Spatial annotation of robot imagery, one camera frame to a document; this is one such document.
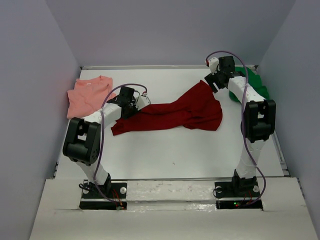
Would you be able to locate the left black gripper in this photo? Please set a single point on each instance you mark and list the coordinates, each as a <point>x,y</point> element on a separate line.
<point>129,110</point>

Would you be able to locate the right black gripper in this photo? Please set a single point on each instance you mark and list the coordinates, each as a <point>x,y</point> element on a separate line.
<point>213,81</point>

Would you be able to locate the dark red t shirt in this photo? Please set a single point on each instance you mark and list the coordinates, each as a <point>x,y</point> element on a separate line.
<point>197,108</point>

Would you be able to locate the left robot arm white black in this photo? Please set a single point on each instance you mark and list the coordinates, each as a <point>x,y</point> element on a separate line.
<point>84,139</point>

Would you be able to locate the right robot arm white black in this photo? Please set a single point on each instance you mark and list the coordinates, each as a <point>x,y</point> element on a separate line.
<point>257,124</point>

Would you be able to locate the crumpled green t shirt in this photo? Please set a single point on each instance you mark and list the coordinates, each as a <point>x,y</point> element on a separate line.
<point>255,81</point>

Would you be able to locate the folded pink t shirt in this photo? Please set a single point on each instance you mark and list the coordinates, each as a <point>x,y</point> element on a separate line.
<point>88,95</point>

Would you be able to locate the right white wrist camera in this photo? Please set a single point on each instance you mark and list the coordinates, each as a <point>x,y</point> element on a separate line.
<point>213,64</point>

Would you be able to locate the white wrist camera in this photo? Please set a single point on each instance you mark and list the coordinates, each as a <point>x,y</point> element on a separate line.
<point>141,102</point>
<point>213,64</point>

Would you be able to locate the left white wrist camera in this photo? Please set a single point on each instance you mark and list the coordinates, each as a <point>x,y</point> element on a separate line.
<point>141,102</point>

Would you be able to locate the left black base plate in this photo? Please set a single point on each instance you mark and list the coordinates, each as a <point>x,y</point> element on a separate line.
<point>114,199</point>

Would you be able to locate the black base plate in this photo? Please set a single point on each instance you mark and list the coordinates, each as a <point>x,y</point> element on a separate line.
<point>114,199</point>
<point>237,197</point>

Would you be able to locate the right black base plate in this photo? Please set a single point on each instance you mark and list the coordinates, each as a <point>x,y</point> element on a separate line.
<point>237,197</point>

